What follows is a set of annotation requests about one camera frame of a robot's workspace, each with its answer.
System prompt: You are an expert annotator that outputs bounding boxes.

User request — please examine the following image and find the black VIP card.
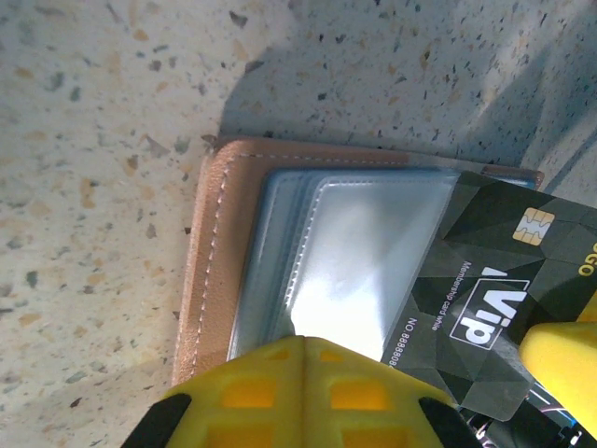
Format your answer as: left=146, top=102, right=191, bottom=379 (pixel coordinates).
left=380, top=170, right=597, bottom=424

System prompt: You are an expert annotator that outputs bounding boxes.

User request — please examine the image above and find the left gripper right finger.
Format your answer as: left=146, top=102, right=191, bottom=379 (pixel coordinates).
left=304, top=335, right=486, bottom=448

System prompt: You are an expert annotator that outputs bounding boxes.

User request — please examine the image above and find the tan leather card holder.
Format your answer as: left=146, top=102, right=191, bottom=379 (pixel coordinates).
left=171, top=134, right=546, bottom=388

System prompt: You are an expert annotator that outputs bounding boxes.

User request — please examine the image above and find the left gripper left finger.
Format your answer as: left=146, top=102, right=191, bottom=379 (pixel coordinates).
left=123, top=335, right=306, bottom=448

